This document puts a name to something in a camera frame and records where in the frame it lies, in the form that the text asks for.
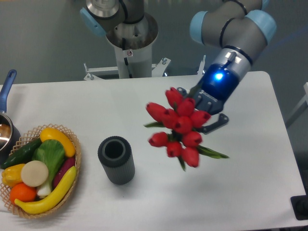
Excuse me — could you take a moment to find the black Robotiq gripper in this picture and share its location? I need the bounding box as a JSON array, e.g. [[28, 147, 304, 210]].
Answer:
[[177, 64, 239, 134]]

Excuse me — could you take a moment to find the red tulip bouquet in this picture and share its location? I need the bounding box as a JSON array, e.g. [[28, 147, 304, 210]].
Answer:
[[144, 87, 229, 170]]

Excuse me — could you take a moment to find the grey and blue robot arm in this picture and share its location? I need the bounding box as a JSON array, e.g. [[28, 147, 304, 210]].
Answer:
[[80, 0, 277, 134]]

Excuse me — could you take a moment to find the dark grey ribbed vase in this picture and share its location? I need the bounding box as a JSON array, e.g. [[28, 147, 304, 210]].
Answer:
[[98, 136, 135, 185]]

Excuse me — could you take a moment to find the black device at table edge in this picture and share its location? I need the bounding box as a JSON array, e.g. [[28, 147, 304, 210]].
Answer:
[[290, 195, 308, 220]]

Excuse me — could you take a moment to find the purple sweet potato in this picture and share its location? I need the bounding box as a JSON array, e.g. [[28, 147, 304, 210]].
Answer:
[[52, 157, 75, 189]]

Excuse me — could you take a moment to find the green leafy bok choy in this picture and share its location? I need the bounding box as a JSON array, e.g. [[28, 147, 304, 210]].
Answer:
[[32, 140, 65, 199]]

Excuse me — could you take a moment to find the yellow squash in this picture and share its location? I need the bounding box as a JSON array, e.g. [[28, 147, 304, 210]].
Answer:
[[40, 128, 76, 157]]

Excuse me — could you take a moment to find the woven wicker basket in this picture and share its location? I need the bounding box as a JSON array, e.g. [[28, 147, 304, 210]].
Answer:
[[0, 124, 81, 218]]

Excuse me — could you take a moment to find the beige round disc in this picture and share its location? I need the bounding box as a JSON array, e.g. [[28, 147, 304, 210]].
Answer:
[[21, 160, 49, 187]]

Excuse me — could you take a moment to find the green cucumber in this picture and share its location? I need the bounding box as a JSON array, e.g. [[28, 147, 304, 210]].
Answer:
[[0, 138, 42, 169]]

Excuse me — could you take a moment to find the yellow banana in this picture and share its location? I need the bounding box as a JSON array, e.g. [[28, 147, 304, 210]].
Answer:
[[14, 166, 77, 215]]

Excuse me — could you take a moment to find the orange fruit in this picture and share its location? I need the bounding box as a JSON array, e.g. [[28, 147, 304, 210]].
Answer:
[[10, 183, 37, 204]]

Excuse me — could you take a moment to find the yellow bell pepper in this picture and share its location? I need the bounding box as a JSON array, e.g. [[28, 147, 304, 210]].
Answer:
[[1, 164, 25, 187]]

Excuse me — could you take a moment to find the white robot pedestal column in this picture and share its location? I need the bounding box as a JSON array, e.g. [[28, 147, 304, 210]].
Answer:
[[106, 13, 158, 78]]

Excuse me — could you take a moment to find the white frame at right edge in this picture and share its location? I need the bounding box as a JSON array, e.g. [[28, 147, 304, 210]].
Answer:
[[285, 82, 308, 128]]

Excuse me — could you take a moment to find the blue handled saucepan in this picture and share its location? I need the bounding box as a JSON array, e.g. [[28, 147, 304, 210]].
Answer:
[[0, 69, 20, 165]]

